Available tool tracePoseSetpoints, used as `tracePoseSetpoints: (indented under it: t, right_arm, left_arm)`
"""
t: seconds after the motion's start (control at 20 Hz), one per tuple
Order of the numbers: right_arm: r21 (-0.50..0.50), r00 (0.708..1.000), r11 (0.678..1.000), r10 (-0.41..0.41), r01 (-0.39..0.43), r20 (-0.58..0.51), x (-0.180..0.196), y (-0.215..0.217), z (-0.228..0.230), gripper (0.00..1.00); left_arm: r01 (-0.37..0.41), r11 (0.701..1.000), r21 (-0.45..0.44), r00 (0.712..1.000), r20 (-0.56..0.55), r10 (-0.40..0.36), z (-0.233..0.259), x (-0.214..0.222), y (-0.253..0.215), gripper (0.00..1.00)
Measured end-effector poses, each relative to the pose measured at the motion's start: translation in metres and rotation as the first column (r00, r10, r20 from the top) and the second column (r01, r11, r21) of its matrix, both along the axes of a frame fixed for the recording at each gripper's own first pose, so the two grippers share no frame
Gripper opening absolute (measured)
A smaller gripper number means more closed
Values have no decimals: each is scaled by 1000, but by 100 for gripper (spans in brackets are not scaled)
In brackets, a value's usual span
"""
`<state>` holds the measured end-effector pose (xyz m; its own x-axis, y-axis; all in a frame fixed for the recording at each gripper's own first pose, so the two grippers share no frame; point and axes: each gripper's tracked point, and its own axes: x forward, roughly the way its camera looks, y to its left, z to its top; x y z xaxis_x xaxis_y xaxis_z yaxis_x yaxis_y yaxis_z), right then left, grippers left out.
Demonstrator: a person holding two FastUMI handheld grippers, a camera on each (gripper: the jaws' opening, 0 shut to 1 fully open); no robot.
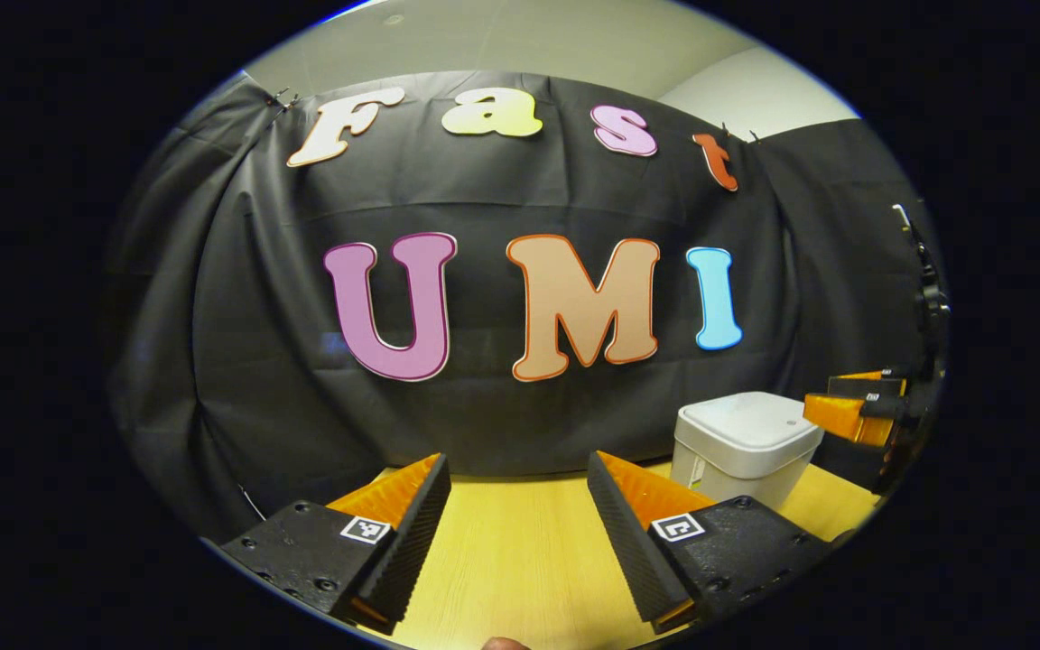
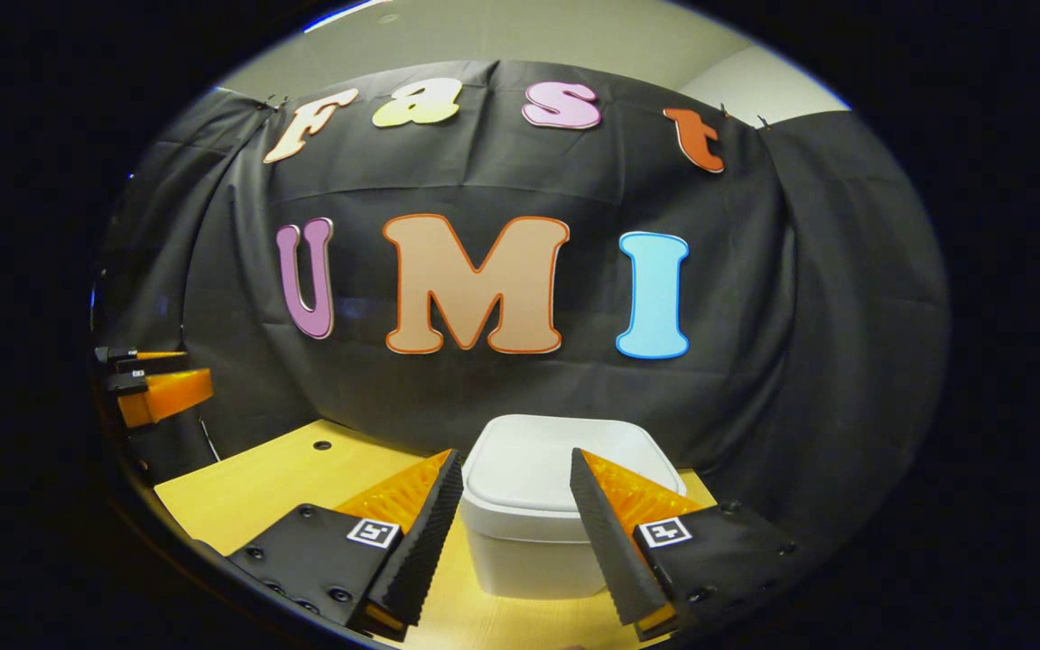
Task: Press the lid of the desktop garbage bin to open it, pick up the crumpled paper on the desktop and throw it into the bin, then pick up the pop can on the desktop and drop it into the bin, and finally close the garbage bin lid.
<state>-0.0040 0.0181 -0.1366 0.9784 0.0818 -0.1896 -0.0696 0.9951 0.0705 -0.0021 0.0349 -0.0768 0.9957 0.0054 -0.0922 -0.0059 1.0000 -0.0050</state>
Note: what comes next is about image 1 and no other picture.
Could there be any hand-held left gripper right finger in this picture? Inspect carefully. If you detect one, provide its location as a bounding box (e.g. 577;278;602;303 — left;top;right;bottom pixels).
586;450;832;633

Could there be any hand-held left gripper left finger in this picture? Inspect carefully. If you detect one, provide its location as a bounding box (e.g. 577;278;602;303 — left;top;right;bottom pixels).
218;451;453;633

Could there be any white desktop garbage bin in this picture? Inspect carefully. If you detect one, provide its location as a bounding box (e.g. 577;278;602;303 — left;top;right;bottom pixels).
670;391;825;511

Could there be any wooden desktop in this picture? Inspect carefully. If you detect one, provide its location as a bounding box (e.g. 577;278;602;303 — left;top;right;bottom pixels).
348;460;882;650

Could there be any black backdrop cloth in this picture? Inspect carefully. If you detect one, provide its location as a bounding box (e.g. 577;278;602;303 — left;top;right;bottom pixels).
105;70;945;543

